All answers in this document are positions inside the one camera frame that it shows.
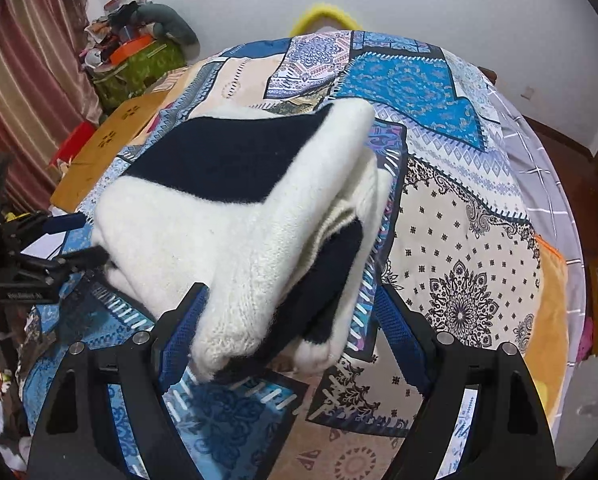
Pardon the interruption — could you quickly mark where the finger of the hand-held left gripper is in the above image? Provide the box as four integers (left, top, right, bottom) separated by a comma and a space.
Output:
24, 211, 87, 238
51, 245, 110, 275

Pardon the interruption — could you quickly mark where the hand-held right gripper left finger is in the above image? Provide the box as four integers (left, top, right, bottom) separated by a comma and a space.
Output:
26, 282, 212, 480

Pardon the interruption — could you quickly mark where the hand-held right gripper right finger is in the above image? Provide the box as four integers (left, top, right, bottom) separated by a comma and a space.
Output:
376, 285, 560, 480

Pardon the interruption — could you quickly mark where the white and navy knit sweater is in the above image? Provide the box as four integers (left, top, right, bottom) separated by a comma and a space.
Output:
93, 99, 395, 383

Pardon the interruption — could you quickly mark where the red bag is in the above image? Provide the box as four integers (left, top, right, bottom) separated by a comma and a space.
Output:
49, 120, 100, 168

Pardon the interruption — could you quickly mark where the wooden stool with cutouts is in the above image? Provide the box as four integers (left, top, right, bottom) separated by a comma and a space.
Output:
50, 91, 165, 213

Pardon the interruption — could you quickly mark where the blue patchwork patterned quilt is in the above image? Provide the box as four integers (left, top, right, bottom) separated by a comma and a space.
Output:
16, 30, 545, 480

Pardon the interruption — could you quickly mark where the orange fleece blanket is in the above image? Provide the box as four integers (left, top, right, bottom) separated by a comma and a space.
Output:
524, 232, 570, 441

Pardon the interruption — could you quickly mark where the striped red curtain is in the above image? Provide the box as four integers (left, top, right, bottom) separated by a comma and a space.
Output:
0, 0, 102, 211

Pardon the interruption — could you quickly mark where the green storage bag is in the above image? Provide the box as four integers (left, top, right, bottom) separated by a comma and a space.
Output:
91, 37, 187, 113

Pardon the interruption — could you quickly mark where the white wheeled cabinet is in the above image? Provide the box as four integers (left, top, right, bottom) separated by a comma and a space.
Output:
554, 360, 598, 461

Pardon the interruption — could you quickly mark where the pile of toys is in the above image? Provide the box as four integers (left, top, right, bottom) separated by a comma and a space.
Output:
84, 0, 152, 68

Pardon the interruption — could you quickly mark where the grey checked bedsheet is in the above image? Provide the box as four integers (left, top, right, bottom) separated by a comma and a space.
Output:
479, 67, 587, 441

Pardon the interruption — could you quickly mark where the grey plush toy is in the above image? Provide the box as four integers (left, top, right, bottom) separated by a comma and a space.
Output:
134, 4, 201, 56

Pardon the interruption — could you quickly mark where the yellow plush ring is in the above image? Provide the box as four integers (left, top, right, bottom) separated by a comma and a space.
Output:
290, 4, 362, 37

